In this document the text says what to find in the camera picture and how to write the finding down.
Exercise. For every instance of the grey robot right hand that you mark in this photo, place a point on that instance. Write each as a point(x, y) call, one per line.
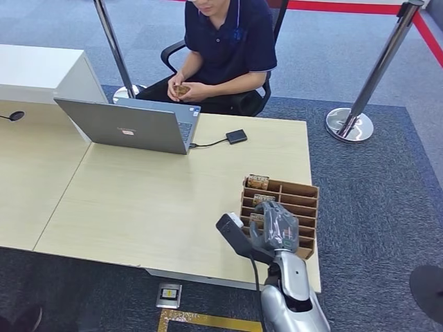
point(277, 229)

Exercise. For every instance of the person's right hand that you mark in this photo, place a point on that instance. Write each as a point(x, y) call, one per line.
point(173, 89)

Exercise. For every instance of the person's left hand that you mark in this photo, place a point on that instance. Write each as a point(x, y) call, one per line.
point(195, 91)

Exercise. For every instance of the person's left forearm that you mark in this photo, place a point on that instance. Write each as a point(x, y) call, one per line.
point(235, 82)

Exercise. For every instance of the person's right forearm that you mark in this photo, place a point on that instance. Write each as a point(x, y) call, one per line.
point(190, 64)

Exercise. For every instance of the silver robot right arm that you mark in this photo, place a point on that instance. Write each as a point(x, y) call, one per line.
point(294, 293)

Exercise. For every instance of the brown slotted card holder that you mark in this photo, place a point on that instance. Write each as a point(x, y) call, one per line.
point(301, 201)

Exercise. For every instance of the person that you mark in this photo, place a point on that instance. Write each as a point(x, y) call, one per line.
point(228, 41)

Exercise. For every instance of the black external drive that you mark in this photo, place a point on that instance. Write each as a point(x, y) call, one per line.
point(236, 136)

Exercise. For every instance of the grey laptop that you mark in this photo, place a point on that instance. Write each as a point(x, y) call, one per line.
point(127, 128)

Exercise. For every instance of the black office chair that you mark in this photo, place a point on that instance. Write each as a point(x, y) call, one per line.
point(253, 101)

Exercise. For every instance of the yellow floor tape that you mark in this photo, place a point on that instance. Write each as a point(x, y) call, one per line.
point(207, 321)

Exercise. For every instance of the silver floor socket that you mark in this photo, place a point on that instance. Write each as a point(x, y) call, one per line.
point(169, 295)

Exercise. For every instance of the white cabinet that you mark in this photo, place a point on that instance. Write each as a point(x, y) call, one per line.
point(31, 68)

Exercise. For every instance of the red barrier belt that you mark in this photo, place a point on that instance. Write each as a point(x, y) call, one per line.
point(429, 39)
point(339, 7)

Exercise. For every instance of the black round desk puck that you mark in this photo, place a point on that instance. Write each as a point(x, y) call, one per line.
point(16, 116)

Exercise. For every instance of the black round object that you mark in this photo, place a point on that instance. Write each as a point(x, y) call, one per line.
point(429, 293)

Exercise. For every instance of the black shoe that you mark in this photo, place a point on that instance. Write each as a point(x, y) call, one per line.
point(29, 318)

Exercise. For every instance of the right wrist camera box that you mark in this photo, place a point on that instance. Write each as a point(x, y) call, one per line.
point(238, 238)

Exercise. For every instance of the chrome stanchion post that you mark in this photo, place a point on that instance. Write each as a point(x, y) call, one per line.
point(114, 46)
point(370, 87)

